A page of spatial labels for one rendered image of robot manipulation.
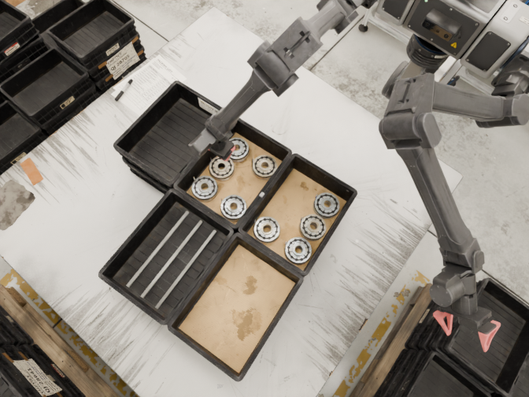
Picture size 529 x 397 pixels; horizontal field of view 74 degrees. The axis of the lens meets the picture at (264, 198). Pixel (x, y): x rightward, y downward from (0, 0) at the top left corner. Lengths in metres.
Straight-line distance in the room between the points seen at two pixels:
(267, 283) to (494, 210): 1.90
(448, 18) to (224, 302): 1.13
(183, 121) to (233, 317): 0.85
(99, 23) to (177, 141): 1.23
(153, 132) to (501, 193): 2.32
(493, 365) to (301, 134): 1.36
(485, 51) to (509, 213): 1.84
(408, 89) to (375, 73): 2.25
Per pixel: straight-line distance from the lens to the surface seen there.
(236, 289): 1.36
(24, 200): 1.83
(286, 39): 0.81
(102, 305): 1.58
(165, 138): 1.60
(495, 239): 2.78
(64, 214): 1.73
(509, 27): 1.18
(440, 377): 2.03
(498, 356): 2.04
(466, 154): 2.94
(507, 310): 2.10
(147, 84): 1.95
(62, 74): 2.58
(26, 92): 2.59
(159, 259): 1.41
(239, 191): 1.45
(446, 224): 0.91
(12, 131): 2.62
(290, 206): 1.44
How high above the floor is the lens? 2.18
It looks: 69 degrees down
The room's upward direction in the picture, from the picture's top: 9 degrees clockwise
